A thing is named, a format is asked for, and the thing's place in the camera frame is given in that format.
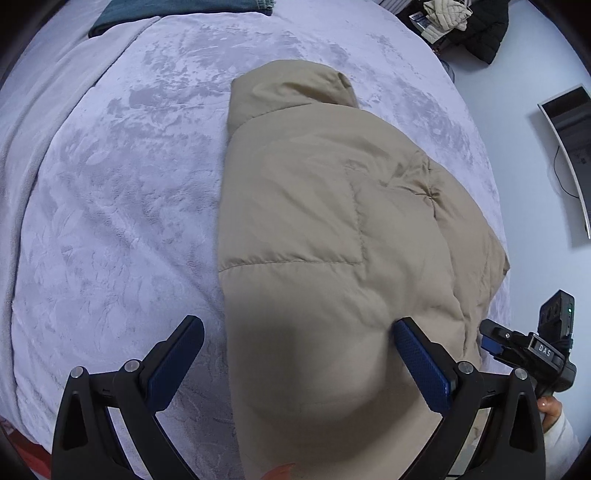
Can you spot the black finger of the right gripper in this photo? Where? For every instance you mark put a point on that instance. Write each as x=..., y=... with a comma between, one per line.
x=492, y=331

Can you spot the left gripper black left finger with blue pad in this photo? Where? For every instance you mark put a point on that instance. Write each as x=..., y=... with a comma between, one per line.
x=85, y=444

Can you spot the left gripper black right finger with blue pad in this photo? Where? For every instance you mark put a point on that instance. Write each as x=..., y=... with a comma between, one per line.
x=511, y=445

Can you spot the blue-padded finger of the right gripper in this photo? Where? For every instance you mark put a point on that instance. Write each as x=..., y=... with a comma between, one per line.
x=492, y=346

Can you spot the beige puffer jacket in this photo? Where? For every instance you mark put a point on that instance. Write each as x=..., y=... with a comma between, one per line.
x=333, y=225

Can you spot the person's right hand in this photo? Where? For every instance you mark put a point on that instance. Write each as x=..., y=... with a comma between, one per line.
x=551, y=410

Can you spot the red box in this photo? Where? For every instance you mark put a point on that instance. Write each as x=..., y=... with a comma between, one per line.
x=20, y=457

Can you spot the black coat on rack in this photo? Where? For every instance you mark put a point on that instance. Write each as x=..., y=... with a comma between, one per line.
x=485, y=31

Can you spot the lavender fleece blanket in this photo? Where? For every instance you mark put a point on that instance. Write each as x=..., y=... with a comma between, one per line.
x=112, y=162

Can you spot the cream striped hanging garment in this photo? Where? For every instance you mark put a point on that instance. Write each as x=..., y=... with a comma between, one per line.
x=444, y=16

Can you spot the folded blue jeans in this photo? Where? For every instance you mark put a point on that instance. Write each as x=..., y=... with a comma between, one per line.
x=124, y=11

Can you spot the wall mounted tv screen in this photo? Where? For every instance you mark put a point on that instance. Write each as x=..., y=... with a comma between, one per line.
x=568, y=115

